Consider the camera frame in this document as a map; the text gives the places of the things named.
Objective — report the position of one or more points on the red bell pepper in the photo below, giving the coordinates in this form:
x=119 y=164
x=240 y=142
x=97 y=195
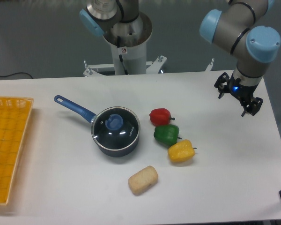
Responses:
x=160 y=116

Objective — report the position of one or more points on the green bell pepper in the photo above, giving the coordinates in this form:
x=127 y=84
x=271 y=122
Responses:
x=167 y=134

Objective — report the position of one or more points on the dark blue saucepan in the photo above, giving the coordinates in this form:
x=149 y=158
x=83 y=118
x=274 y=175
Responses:
x=89 y=116

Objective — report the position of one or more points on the glass lid blue knob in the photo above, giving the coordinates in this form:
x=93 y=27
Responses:
x=116 y=128

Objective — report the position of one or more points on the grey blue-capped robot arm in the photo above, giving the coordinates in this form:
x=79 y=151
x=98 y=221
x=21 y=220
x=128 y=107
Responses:
x=234 y=31

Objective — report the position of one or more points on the beige bread loaf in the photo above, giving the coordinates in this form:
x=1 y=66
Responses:
x=143 y=180

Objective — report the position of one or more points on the yellow bell pepper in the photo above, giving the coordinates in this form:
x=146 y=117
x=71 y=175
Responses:
x=181 y=151

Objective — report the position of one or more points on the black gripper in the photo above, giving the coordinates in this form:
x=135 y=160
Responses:
x=244 y=94

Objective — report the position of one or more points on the yellow woven basket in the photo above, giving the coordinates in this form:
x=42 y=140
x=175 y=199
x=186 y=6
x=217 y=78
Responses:
x=14 y=118

